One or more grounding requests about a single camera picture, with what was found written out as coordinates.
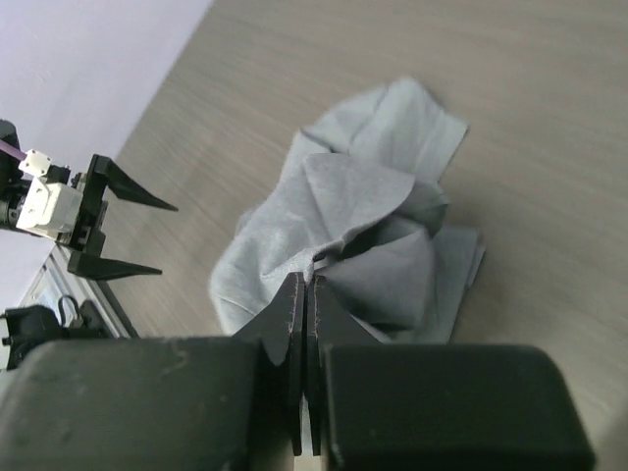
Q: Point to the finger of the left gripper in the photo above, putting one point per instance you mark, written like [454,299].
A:
[104,173]
[86,262]

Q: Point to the grey long sleeve shirt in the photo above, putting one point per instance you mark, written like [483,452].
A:
[359,202]

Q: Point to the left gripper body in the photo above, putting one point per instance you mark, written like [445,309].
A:
[86,234]

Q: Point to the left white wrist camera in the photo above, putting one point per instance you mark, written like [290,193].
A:
[51,205]

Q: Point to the aluminium rail frame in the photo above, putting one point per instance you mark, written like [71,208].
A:
[56,288]

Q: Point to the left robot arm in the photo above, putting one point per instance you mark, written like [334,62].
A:
[14,182]

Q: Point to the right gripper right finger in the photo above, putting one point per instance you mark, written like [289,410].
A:
[347,372]

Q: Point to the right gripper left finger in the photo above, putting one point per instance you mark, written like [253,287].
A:
[279,330]

